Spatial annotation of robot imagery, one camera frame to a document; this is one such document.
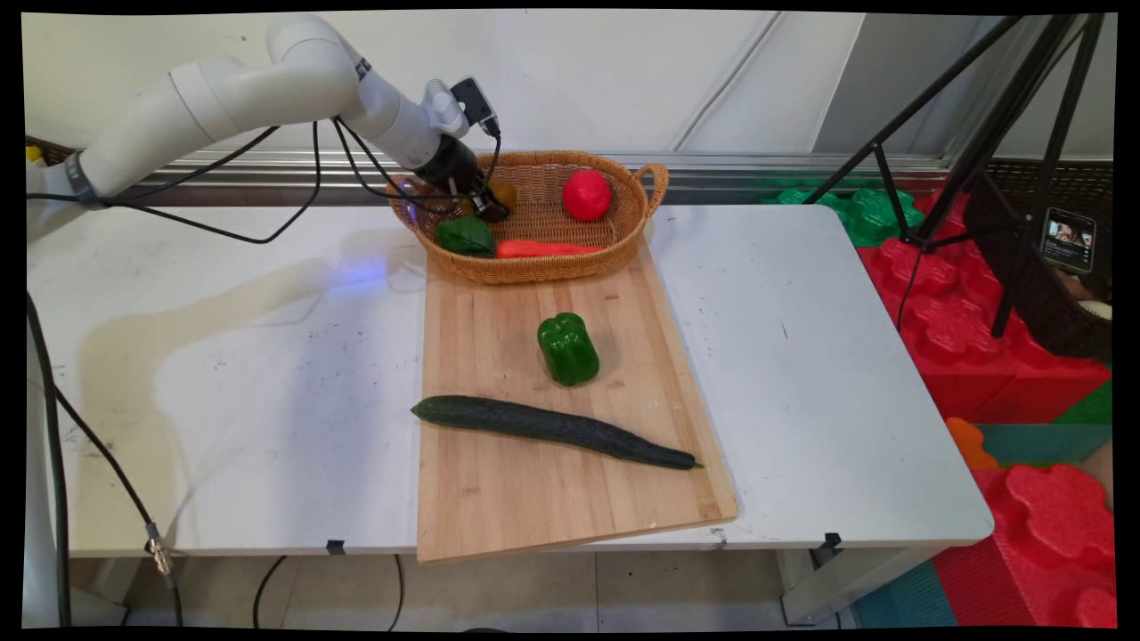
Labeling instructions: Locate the red foam puzzle block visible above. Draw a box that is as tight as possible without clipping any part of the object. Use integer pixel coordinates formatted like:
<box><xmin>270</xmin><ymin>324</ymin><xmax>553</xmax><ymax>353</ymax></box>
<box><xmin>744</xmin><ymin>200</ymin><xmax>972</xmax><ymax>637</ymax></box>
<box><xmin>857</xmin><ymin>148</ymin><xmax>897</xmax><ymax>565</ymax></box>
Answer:
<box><xmin>933</xmin><ymin>463</ymin><xmax>1119</xmax><ymax>629</ymax></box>

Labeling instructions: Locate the dark brown wicker chair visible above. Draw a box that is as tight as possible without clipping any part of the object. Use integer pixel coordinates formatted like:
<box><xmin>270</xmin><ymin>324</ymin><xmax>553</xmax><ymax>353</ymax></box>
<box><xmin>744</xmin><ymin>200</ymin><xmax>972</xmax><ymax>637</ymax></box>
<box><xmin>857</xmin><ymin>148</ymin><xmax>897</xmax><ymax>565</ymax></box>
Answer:
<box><xmin>962</xmin><ymin>160</ymin><xmax>1114</xmax><ymax>361</ymax></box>

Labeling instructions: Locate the red foam block stack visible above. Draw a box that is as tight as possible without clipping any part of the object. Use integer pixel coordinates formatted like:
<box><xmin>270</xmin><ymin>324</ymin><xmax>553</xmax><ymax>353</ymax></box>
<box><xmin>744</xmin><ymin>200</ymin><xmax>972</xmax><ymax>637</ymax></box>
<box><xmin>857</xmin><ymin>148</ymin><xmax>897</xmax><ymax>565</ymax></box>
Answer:
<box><xmin>855</xmin><ymin>189</ymin><xmax>1114</xmax><ymax>425</ymax></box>

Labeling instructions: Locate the tan wicker basket with handles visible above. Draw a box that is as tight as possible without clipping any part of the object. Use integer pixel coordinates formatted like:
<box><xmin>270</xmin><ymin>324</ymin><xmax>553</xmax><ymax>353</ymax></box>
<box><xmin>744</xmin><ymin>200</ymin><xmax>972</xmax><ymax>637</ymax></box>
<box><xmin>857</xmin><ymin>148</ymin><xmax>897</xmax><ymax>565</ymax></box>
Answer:
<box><xmin>386</xmin><ymin>150</ymin><xmax>669</xmax><ymax>286</ymax></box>

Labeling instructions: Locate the red toy tomato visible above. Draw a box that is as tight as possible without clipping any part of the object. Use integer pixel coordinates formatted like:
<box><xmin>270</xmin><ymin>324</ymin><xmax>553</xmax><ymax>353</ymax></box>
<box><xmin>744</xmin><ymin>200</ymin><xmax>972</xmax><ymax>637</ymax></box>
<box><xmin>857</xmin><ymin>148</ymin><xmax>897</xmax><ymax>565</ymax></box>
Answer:
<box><xmin>562</xmin><ymin>169</ymin><xmax>612</xmax><ymax>222</ymax></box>

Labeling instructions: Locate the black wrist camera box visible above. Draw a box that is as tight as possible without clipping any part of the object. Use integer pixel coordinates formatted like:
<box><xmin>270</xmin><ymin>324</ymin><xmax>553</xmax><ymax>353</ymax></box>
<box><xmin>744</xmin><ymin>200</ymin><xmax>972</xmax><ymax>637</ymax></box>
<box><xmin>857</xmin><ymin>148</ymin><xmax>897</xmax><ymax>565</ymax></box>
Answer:
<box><xmin>450</xmin><ymin>77</ymin><xmax>500</xmax><ymax>136</ymax></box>

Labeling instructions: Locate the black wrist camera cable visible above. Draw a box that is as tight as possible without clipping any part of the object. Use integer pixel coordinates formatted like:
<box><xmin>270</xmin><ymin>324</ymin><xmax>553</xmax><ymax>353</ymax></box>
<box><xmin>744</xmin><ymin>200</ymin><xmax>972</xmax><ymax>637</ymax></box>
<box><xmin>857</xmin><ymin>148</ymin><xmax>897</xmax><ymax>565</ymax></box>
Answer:
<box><xmin>332</xmin><ymin>116</ymin><xmax>502</xmax><ymax>215</ymax></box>

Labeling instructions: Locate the thin cable with metal connector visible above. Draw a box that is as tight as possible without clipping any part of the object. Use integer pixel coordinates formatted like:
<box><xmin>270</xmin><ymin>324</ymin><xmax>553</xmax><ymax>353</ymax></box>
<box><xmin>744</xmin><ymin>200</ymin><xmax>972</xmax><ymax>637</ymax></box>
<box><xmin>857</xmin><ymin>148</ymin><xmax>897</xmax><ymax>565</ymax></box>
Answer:
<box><xmin>52</xmin><ymin>387</ymin><xmax>184</xmax><ymax>628</ymax></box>

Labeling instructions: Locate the orange toy carrot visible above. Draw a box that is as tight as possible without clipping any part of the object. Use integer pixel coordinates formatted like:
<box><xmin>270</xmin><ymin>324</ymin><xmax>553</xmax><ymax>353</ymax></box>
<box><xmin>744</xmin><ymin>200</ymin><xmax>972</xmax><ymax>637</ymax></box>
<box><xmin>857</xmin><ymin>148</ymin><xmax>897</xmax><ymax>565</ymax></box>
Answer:
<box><xmin>496</xmin><ymin>239</ymin><xmax>602</xmax><ymax>260</ymax></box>

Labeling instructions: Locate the green toy bell pepper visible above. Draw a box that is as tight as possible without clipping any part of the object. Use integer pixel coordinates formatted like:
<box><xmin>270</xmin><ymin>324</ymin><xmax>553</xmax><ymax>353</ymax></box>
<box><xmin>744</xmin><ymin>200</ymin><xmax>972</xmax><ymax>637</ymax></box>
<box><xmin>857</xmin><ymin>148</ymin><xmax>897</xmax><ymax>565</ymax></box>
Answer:
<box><xmin>537</xmin><ymin>312</ymin><xmax>600</xmax><ymax>387</ymax></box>

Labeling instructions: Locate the black camera tripod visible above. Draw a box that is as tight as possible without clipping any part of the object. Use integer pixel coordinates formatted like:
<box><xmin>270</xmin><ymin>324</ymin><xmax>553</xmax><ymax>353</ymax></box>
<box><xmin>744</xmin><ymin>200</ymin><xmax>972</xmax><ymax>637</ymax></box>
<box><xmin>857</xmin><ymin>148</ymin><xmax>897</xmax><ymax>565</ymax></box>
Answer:
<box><xmin>802</xmin><ymin>13</ymin><xmax>1105</xmax><ymax>339</ymax></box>

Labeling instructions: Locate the green leafy toy vegetable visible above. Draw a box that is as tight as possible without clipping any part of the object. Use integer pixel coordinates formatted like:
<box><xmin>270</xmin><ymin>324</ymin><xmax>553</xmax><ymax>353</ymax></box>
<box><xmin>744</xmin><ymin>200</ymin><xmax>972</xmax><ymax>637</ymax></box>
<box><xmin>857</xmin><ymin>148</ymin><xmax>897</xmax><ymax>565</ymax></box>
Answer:
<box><xmin>435</xmin><ymin>215</ymin><xmax>496</xmax><ymax>259</ymax></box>

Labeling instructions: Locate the yellow toy vegetable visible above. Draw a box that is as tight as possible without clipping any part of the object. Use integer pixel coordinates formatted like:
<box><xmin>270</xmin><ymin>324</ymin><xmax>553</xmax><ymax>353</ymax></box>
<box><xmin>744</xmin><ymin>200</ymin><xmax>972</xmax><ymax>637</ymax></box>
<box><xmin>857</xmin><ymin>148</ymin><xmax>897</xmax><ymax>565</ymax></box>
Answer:
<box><xmin>460</xmin><ymin>176</ymin><xmax>518</xmax><ymax>219</ymax></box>

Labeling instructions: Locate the dark green toy cucumber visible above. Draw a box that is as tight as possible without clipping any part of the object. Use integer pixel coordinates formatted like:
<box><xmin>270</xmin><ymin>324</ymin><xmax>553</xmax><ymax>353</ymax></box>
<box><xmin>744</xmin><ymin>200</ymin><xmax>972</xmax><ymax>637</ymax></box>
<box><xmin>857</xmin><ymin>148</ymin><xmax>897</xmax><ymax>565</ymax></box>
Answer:
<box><xmin>411</xmin><ymin>395</ymin><xmax>704</xmax><ymax>471</ymax></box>

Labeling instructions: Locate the colourful triangle floor mat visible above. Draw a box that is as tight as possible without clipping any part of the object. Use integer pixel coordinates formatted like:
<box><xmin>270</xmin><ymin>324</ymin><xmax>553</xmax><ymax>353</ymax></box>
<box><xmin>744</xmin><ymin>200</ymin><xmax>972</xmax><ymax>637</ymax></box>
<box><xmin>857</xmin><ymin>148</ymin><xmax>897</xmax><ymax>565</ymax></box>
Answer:
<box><xmin>853</xmin><ymin>559</ymin><xmax>958</xmax><ymax>629</ymax></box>

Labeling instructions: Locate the white table leg frame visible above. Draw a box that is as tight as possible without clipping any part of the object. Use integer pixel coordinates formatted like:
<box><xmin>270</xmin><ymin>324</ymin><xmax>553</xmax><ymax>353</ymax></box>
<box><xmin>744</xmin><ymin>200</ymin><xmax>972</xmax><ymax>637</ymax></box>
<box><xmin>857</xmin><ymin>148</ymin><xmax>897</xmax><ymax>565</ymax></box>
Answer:
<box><xmin>777</xmin><ymin>545</ymin><xmax>936</xmax><ymax>626</ymax></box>

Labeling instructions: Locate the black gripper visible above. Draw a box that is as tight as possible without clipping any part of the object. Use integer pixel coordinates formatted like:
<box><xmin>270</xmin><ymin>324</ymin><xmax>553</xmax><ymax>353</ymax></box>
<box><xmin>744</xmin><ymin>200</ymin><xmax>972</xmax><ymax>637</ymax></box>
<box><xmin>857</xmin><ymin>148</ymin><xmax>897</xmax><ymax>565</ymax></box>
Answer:
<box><xmin>415</xmin><ymin>134</ymin><xmax>513</xmax><ymax>224</ymax></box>

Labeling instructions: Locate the wooden cutting board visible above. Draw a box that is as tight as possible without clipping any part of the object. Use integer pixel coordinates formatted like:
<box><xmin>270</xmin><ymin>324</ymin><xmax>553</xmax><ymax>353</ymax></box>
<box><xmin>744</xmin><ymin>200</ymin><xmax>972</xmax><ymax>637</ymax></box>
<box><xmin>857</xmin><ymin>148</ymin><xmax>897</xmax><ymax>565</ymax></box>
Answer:
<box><xmin>416</xmin><ymin>240</ymin><xmax>738</xmax><ymax>565</ymax></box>

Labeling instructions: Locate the smartphone with lit screen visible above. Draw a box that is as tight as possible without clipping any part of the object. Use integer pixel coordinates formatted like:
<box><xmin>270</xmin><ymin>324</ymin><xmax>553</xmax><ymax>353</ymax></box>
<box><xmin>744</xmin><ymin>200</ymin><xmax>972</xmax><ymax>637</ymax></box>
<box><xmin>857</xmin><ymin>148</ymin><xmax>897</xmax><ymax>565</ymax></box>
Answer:
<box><xmin>1040</xmin><ymin>207</ymin><xmax>1097</xmax><ymax>274</ymax></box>

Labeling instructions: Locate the orange foam piece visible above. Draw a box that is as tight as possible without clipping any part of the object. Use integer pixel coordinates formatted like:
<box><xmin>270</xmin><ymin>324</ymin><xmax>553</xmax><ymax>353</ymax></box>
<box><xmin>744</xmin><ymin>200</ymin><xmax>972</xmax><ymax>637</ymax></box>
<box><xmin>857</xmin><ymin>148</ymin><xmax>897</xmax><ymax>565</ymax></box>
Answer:
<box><xmin>945</xmin><ymin>417</ymin><xmax>1000</xmax><ymax>471</ymax></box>

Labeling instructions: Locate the black looping arm cable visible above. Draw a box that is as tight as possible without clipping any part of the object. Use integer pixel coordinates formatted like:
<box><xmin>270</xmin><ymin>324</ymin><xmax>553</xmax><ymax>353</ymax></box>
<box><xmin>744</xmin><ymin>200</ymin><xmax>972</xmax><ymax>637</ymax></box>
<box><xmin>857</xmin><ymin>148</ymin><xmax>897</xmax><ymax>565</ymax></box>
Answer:
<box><xmin>27</xmin><ymin>120</ymin><xmax>323</xmax><ymax>246</ymax></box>

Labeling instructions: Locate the thick black cable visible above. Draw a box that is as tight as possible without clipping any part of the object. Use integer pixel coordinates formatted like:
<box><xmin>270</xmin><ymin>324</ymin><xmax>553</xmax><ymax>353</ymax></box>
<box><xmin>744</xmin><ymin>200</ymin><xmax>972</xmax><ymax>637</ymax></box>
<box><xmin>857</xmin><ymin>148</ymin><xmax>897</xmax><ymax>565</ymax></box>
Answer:
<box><xmin>25</xmin><ymin>292</ymin><xmax>72</xmax><ymax>628</ymax></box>

